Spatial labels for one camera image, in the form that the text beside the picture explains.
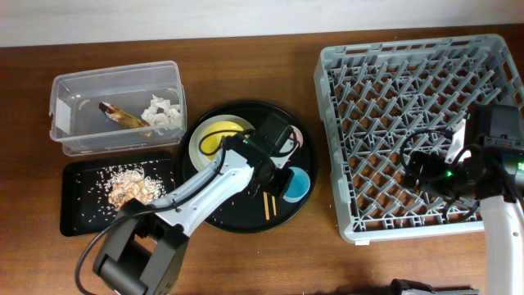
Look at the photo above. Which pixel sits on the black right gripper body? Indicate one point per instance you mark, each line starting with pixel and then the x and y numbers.
pixel 438 175

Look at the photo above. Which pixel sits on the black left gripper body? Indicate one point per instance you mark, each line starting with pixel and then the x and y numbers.
pixel 278 180

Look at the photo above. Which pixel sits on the wooden chopstick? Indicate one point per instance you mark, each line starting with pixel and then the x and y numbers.
pixel 266 206
pixel 274 205

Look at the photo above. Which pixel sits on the blue cup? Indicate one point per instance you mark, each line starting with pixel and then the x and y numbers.
pixel 298 187

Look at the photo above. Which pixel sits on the pink cup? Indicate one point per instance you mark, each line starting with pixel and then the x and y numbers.
pixel 298 136

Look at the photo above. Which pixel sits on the grey plate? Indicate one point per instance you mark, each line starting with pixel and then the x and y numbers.
pixel 199 160

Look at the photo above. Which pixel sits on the yellow bowl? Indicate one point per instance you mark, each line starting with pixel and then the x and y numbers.
pixel 211 139

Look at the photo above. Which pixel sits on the white tissue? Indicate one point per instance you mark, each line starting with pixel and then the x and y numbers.
pixel 162 112

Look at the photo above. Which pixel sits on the food scraps and rice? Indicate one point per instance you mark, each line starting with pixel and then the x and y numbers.
pixel 127 188

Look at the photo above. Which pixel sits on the brown snack wrapper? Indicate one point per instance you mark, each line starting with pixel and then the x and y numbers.
pixel 121 117

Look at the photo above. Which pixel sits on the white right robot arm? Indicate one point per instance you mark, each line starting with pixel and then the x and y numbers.
pixel 502 218

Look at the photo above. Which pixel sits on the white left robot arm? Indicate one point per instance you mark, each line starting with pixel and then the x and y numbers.
pixel 143 248

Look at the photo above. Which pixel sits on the grey dishwasher rack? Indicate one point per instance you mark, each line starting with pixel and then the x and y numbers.
pixel 379 102

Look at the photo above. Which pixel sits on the round black tray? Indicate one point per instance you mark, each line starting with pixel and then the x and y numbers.
pixel 242 213

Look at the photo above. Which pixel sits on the clear plastic bin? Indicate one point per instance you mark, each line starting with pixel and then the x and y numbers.
pixel 83 129

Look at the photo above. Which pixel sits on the black rectangular tray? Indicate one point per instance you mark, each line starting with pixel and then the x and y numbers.
pixel 71 222

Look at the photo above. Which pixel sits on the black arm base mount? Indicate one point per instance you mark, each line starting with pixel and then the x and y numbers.
pixel 409 287

